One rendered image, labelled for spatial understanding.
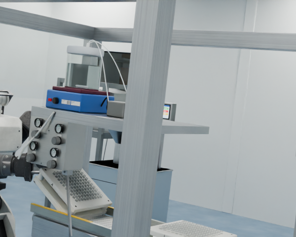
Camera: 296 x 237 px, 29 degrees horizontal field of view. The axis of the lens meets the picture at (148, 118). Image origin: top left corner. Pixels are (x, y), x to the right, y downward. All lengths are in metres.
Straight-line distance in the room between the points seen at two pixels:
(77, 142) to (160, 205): 3.18
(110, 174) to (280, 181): 2.79
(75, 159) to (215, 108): 5.50
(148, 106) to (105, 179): 4.09
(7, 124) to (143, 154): 1.68
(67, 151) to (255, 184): 5.39
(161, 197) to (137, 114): 4.24
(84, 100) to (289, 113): 5.21
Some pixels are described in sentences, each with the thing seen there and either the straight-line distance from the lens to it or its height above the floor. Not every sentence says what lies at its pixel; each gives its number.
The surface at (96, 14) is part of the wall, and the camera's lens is 8.94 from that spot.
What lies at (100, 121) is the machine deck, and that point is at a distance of 2.14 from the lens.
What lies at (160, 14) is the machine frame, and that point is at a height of 1.66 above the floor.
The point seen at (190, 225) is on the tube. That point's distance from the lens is 2.17.
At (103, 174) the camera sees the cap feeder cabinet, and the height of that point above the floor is 0.68.
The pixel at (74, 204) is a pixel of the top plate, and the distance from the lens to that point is 2.35.
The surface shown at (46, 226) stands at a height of 0.91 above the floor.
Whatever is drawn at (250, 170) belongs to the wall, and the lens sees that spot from 7.52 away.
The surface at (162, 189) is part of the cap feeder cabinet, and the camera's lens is 5.41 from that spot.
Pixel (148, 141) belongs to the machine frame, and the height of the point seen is 1.40.
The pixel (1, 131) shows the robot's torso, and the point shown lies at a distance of 2.79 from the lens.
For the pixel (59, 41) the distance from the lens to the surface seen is 2.58.
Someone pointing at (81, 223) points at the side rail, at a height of 0.96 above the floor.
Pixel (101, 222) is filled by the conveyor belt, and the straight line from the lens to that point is 2.42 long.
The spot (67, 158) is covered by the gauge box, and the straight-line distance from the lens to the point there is 2.29.
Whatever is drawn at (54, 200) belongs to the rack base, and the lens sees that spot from 2.39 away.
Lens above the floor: 1.51
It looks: 3 degrees down
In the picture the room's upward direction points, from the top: 6 degrees clockwise
